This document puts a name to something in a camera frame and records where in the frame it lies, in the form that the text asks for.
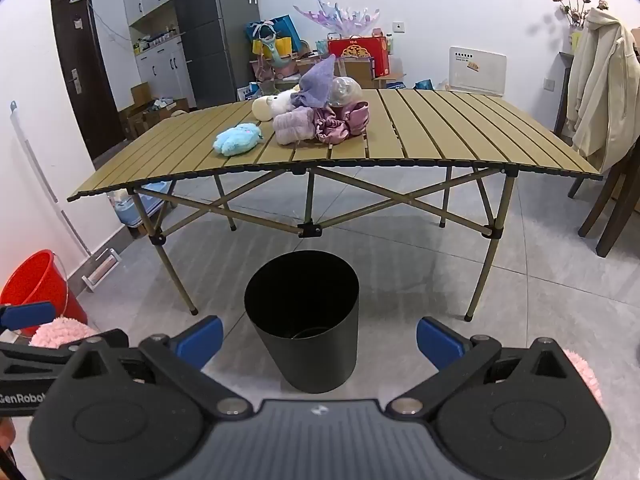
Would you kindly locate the dark blue bag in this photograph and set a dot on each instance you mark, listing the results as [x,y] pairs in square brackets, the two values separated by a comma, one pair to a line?
[424,84]

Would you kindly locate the light purple fluffy scrunchie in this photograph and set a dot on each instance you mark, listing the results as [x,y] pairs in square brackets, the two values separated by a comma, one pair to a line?
[292,127]

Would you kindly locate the open cardboard box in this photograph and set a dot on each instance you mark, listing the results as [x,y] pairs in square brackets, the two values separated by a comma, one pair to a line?
[145,115]

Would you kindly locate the dark wooden side table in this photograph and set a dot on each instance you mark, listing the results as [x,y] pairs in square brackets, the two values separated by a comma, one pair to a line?
[562,95]

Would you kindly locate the white wall outlet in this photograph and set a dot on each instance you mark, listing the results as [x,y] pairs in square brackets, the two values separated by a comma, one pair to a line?
[550,84]

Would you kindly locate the black trash bin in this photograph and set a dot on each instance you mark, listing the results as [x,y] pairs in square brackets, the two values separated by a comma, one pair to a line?
[320,360]

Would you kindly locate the white panel heater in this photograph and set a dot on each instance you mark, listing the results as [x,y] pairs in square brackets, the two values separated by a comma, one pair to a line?
[477,72]

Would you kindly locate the dark wooden chair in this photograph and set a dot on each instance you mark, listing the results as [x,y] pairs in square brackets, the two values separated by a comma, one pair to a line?
[615,210]

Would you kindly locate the white base cabinet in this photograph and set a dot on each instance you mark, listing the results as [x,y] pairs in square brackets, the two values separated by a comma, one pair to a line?
[165,70]

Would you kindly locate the blue plush toy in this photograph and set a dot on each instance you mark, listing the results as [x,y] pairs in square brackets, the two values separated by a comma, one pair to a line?
[237,140]

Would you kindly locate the red gift box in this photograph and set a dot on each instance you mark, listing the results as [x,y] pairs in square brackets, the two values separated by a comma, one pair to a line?
[357,52]

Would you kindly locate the pink fluffy slipper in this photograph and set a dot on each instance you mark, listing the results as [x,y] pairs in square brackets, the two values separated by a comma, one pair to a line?
[60,331]
[585,375]

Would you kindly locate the cream hoodie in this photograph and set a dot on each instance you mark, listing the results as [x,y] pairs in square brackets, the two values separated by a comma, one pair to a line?
[605,85]

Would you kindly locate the tan slatted folding table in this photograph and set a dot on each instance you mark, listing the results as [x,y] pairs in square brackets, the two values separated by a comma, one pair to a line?
[425,130]

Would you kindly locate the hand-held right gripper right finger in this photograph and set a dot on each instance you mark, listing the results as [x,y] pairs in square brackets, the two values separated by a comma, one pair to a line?
[440,340]

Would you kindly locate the iridescent bouquet wrapping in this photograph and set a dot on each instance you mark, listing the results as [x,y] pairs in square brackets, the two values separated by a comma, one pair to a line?
[340,15]

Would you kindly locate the grey refrigerator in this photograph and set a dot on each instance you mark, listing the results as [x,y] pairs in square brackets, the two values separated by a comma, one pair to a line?
[210,35]

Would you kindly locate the purple satin scrunchie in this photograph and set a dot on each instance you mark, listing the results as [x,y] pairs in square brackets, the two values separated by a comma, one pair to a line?
[345,120]

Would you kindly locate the clear plastic bag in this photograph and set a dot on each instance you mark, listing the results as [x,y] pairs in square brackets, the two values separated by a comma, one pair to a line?
[345,91]

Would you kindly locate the taped cardboard box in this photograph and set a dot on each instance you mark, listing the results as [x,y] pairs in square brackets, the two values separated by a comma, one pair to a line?
[360,72]

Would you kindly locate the yellow gift bag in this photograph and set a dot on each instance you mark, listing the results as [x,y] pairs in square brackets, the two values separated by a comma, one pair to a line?
[282,46]

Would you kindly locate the red bucket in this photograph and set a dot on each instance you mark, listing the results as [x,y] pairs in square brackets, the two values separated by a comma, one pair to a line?
[35,280]

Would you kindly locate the vase of dried flowers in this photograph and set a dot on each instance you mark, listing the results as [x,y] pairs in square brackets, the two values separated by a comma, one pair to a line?
[575,5]

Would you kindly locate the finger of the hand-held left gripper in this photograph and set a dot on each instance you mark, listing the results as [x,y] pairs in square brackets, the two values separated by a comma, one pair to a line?
[25,315]
[40,360]

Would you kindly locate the purple cloth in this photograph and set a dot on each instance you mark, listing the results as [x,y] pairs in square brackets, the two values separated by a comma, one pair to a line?
[315,85]

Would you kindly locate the blue gift bag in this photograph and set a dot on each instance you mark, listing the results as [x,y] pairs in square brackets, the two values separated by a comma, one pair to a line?
[280,25]

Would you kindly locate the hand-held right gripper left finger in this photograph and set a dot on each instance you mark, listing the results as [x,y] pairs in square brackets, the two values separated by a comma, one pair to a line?
[200,340]

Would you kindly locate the white mop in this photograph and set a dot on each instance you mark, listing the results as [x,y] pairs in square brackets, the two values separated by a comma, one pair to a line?
[40,180]

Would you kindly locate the white plush toy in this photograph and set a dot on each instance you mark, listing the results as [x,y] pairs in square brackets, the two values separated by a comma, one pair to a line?
[265,108]

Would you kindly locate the dark wooden door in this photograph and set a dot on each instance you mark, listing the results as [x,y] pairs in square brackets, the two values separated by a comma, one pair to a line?
[85,85]

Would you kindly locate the blue plastic storage box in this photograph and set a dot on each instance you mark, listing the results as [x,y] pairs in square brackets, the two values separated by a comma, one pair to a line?
[145,205]

